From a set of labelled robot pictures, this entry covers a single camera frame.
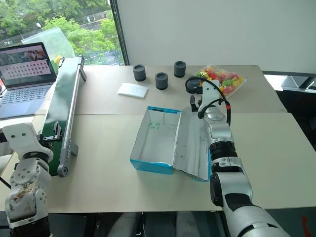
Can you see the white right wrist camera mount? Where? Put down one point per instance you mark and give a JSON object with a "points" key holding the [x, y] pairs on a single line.
{"points": [[209, 95]]}

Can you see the green conveyor belt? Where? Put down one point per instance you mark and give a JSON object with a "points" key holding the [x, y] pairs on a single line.
{"points": [[59, 98]]}

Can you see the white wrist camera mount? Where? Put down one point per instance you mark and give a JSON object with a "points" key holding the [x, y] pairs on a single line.
{"points": [[17, 142], [209, 95]]}

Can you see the clear plastic sheet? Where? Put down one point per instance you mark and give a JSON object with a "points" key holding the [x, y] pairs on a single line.
{"points": [[56, 42]]}

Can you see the black window frame post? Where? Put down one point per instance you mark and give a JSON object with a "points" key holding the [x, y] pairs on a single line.
{"points": [[119, 32]]}

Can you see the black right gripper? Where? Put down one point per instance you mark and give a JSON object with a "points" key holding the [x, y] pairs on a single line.
{"points": [[200, 102]]}

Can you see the blue white box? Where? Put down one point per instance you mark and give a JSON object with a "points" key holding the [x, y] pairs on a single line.
{"points": [[158, 138]]}

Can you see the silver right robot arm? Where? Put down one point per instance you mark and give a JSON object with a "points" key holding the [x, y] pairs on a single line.
{"points": [[232, 185]]}

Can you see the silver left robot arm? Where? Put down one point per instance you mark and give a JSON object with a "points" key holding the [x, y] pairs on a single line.
{"points": [[24, 177]]}

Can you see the white foam pad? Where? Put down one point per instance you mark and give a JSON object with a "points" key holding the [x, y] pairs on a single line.
{"points": [[133, 90]]}

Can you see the bag of colourful candies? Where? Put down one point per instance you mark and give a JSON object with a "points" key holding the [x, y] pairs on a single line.
{"points": [[229, 80]]}

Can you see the dark grey cylinder cup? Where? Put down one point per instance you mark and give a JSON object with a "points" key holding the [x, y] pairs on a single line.
{"points": [[179, 69], [161, 81], [139, 72]]}

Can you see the black round container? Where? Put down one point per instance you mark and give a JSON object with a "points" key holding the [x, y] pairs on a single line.
{"points": [[192, 86]]}

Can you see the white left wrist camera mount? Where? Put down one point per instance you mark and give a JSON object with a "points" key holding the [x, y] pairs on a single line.
{"points": [[17, 142]]}

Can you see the small green item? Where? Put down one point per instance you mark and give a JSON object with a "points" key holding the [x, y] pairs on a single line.
{"points": [[53, 66]]}

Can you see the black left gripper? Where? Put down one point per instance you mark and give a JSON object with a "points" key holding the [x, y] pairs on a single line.
{"points": [[50, 138]]}

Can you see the grey open laptop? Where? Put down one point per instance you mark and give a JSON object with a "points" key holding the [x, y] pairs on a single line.
{"points": [[22, 81]]}

